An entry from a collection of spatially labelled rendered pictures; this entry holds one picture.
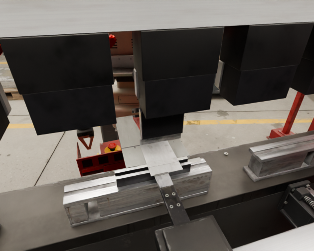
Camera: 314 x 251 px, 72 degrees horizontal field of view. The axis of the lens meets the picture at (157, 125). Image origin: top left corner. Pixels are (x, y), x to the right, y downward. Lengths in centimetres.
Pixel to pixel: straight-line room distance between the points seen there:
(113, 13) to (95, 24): 3
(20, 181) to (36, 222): 154
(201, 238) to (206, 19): 37
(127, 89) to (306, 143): 89
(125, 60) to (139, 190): 75
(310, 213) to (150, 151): 50
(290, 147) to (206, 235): 47
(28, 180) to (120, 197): 167
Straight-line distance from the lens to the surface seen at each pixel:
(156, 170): 57
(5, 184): 226
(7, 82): 378
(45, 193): 76
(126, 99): 127
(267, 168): 77
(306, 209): 82
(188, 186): 63
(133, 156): 61
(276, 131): 257
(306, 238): 56
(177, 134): 53
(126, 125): 74
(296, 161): 84
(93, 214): 65
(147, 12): 37
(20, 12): 37
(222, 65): 53
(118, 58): 116
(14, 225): 72
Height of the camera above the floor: 140
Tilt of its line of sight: 33 degrees down
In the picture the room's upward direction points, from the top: straight up
